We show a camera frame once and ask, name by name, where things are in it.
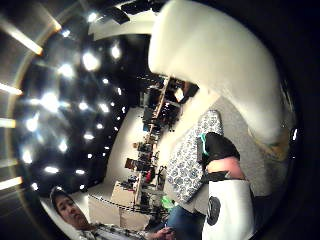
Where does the cardboard box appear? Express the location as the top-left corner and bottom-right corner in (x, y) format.
(87, 194), (122, 227)
(119, 209), (152, 232)
(110, 180), (138, 208)

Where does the wooden shelf with equipment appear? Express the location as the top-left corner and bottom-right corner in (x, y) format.
(124, 75), (201, 214)

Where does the the person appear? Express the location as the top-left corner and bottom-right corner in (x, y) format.
(49, 185), (206, 240)

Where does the large white soft object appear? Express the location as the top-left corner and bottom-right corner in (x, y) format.
(147, 0), (292, 145)

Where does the black cable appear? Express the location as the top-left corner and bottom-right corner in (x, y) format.
(89, 193), (164, 216)

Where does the group of ceiling spot lights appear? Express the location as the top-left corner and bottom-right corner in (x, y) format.
(18, 11), (129, 193)

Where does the bright green object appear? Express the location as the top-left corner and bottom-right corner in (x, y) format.
(160, 195), (176, 210)

